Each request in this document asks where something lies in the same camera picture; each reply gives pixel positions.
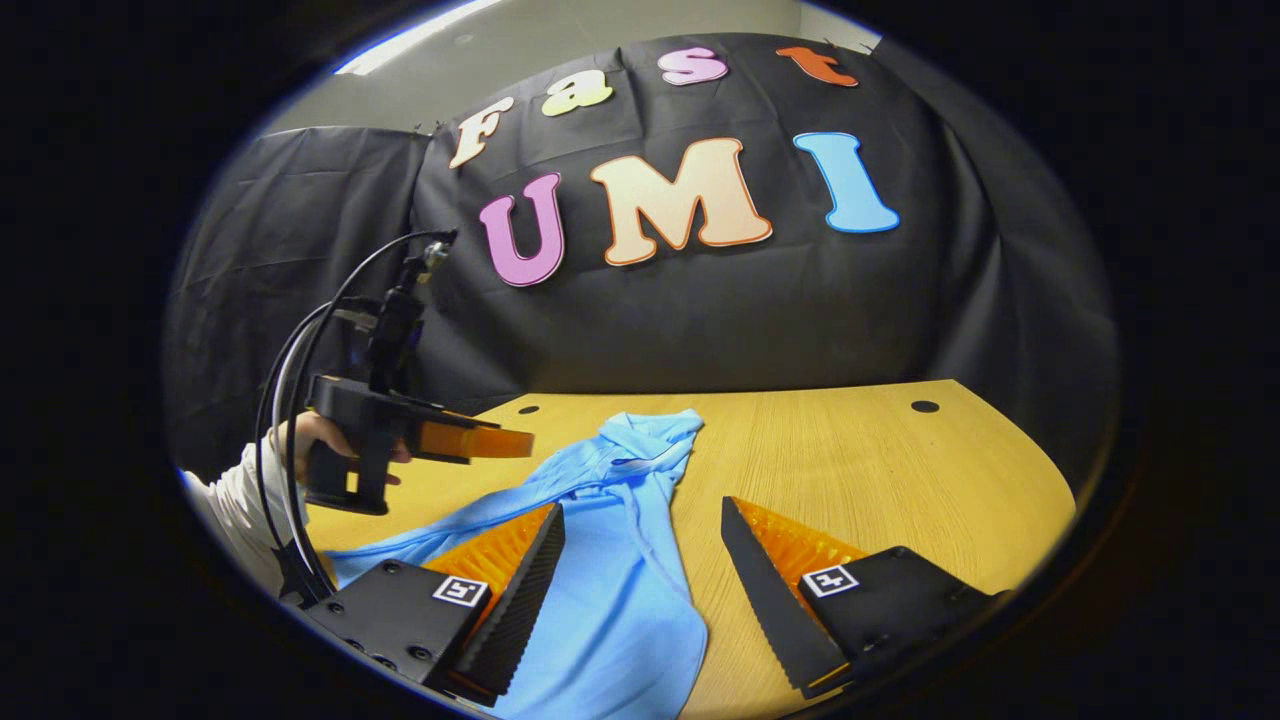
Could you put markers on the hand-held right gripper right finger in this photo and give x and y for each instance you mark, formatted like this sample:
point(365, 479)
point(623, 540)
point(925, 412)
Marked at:
point(770, 600)

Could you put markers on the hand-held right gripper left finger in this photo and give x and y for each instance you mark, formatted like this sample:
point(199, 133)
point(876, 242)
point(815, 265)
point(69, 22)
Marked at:
point(515, 620)

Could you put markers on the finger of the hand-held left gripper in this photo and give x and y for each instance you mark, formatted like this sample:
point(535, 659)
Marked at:
point(480, 442)

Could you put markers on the light blue polo T-shirt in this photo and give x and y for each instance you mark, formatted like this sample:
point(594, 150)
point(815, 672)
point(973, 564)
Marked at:
point(620, 600)

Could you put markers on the black backdrop cloth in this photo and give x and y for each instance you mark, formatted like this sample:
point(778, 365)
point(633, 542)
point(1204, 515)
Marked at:
point(750, 310)

